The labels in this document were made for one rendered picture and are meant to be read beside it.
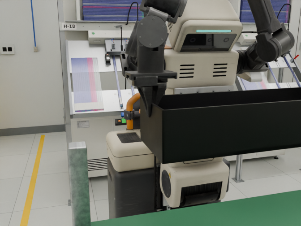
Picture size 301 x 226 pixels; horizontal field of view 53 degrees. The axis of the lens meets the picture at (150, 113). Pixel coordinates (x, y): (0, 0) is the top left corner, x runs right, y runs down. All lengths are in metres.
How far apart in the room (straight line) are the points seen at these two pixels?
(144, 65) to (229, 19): 0.47
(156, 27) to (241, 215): 0.37
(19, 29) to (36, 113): 1.07
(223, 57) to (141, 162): 0.58
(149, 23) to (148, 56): 0.09
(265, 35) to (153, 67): 0.52
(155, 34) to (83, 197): 0.31
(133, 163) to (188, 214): 0.78
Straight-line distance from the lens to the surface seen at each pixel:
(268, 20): 1.07
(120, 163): 1.34
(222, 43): 1.06
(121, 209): 1.44
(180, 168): 1.13
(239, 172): 2.90
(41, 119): 4.32
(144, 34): 0.57
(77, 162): 0.50
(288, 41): 1.11
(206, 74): 1.07
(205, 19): 1.00
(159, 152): 0.63
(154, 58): 0.64
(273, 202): 0.67
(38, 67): 4.20
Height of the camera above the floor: 1.27
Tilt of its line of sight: 14 degrees down
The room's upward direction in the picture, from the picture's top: straight up
